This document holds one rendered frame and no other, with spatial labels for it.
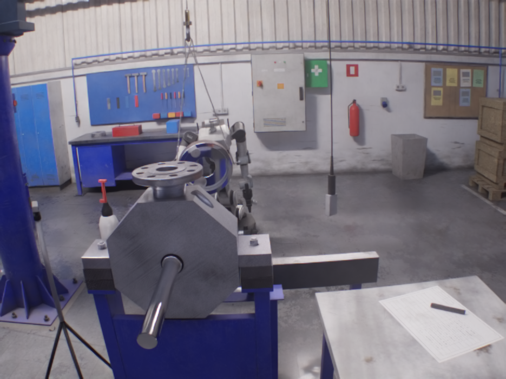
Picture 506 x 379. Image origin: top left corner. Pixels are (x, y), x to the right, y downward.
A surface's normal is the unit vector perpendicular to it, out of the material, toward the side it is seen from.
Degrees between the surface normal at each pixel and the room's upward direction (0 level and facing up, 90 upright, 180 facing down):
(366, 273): 90
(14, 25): 90
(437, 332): 0
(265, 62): 90
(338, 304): 0
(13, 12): 90
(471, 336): 0
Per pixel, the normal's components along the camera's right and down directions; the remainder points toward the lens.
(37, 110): -0.02, 0.27
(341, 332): -0.04, -0.96
